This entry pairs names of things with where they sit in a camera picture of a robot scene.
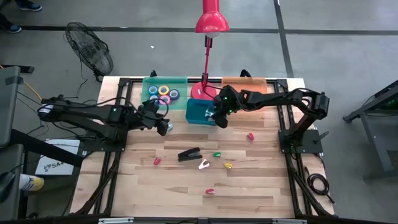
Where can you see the white stapler remover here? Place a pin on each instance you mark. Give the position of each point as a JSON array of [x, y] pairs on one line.
[[202, 165]]

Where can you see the light blue tape roll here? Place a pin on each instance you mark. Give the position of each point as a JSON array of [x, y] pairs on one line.
[[151, 97], [149, 90]]

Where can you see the black metal stand beam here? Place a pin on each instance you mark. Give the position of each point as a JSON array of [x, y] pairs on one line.
[[46, 146]]

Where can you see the black floor fan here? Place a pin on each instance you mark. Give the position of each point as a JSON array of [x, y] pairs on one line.
[[90, 49]]

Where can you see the black aluminium table frame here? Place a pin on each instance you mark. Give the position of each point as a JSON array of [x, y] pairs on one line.
[[124, 90]]

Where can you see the silver metal bracket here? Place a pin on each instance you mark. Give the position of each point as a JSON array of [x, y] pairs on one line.
[[115, 221]]

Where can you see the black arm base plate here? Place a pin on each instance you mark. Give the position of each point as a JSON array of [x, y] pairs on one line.
[[93, 146], [311, 140]]

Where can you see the red stapler remover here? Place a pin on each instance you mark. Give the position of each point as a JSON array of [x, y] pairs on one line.
[[157, 161], [251, 136], [209, 191]]

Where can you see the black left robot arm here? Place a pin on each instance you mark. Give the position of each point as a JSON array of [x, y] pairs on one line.
[[93, 116]]

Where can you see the yellow stapler remover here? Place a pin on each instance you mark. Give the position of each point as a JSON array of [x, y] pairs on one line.
[[228, 166]]

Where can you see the white printed sign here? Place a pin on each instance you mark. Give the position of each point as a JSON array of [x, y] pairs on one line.
[[70, 144]]

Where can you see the green stapler remover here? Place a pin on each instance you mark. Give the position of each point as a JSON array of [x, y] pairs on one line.
[[217, 154]]

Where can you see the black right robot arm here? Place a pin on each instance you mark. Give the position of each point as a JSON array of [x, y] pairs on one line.
[[280, 98]]

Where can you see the blue plastic bin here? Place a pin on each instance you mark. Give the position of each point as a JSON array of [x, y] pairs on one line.
[[194, 116]]

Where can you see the pink tape roll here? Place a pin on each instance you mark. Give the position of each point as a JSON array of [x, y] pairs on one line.
[[160, 100]]

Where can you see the yellow tape roll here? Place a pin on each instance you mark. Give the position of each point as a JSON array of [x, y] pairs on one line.
[[159, 90]]

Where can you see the red desk lamp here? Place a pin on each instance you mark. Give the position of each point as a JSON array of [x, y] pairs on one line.
[[212, 21]]

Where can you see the black stapler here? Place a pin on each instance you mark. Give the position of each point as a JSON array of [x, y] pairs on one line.
[[189, 154]]

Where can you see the yellow and white can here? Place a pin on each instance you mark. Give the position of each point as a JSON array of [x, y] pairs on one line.
[[34, 183]]

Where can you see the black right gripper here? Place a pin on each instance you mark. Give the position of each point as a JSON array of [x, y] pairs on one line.
[[224, 107]]

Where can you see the person's shoe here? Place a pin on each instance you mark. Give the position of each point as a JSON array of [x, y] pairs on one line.
[[31, 6], [14, 28]]

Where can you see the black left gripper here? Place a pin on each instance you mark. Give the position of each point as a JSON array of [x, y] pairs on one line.
[[152, 119]]

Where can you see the translucent aqua plastic tray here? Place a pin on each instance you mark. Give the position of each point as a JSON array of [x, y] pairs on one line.
[[180, 84]]

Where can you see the dark metal cart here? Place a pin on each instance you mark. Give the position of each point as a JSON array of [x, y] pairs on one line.
[[379, 146]]

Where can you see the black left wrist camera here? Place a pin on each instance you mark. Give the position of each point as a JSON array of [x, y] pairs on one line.
[[151, 106]]

